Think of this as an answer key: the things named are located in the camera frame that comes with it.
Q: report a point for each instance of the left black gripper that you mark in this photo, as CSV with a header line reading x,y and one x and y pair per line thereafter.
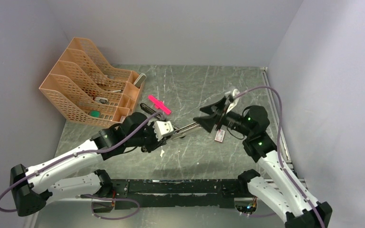
x,y
155,144

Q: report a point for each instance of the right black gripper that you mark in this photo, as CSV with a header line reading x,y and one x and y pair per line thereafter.
x,y
219,116

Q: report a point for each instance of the red white staple box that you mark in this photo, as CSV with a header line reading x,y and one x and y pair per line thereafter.
x,y
220,134

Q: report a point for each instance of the black stapler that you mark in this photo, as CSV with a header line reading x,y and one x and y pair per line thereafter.
x,y
179,132

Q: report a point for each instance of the pink plastic staple remover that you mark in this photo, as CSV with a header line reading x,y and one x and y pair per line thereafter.
x,y
159,105

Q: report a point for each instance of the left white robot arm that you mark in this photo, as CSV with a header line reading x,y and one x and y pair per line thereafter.
x,y
36,186

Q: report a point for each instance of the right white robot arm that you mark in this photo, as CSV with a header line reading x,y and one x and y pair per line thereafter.
x,y
290,200

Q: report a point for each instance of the green round object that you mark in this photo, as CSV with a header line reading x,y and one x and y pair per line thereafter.
x,y
94,113

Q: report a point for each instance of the silver tape dispenser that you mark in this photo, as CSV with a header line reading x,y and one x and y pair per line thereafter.
x,y
101,100

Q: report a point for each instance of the grey white device in organizer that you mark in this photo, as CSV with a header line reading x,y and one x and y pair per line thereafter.
x,y
140,80

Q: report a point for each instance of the orange mesh file organizer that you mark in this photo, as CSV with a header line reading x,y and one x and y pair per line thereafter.
x,y
82,73

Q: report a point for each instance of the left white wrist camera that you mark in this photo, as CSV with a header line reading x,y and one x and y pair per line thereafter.
x,y
163,129

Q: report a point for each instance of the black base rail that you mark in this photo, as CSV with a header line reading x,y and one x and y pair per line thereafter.
x,y
128,194

